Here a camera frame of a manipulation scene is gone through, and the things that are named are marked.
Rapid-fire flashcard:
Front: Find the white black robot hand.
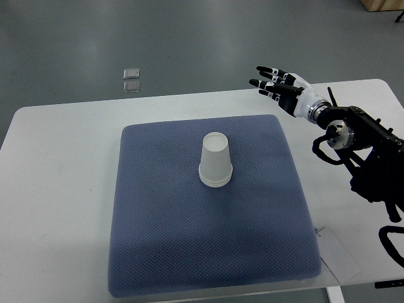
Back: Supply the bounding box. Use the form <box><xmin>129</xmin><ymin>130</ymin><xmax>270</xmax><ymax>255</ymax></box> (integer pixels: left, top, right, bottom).
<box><xmin>249</xmin><ymin>66</ymin><xmax>331</xmax><ymax>124</ymax></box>

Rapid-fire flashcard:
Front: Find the white paper cup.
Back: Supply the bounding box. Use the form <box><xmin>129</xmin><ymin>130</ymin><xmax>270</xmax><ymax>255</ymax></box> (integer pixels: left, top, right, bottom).
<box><xmin>200</xmin><ymin>177</ymin><xmax>231</xmax><ymax>188</ymax></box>
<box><xmin>198</xmin><ymin>132</ymin><xmax>233</xmax><ymax>181</ymax></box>

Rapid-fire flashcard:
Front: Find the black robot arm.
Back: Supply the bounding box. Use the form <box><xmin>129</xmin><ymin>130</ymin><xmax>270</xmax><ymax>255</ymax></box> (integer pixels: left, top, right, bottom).
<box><xmin>308</xmin><ymin>98</ymin><xmax>403</xmax><ymax>266</ymax></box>

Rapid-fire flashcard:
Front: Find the wooden box corner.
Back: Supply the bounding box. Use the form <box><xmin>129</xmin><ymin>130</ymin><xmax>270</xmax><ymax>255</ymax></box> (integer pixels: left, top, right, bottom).
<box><xmin>361</xmin><ymin>0</ymin><xmax>403</xmax><ymax>12</ymax></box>

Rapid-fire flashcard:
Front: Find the black tripod leg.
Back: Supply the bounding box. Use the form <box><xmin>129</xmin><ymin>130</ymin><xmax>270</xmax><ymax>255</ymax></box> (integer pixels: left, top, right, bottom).
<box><xmin>395</xmin><ymin>11</ymin><xmax>404</xmax><ymax>23</ymax></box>

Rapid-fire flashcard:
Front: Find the upper metal floor plate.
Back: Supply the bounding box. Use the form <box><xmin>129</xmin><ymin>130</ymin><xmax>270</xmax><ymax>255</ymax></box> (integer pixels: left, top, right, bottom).
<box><xmin>123</xmin><ymin>68</ymin><xmax>140</xmax><ymax>80</ymax></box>

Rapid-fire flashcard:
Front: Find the white paper tag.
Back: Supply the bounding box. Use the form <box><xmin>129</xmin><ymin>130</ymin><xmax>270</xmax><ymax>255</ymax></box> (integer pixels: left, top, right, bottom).
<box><xmin>316</xmin><ymin>228</ymin><xmax>361</xmax><ymax>284</ymax></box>

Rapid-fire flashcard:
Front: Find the blue textured cushion mat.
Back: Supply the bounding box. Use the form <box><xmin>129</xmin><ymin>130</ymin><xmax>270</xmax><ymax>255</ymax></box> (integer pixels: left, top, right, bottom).
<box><xmin>108</xmin><ymin>115</ymin><xmax>321</xmax><ymax>297</ymax></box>

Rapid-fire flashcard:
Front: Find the white table leg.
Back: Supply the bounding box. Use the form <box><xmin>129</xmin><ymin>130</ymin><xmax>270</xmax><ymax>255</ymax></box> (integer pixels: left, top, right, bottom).
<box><xmin>326</xmin><ymin>287</ymin><xmax>345</xmax><ymax>303</ymax></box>

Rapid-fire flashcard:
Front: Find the black table control panel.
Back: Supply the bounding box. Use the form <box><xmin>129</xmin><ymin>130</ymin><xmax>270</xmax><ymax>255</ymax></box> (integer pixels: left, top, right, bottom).
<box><xmin>374</xmin><ymin>279</ymin><xmax>404</xmax><ymax>289</ymax></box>

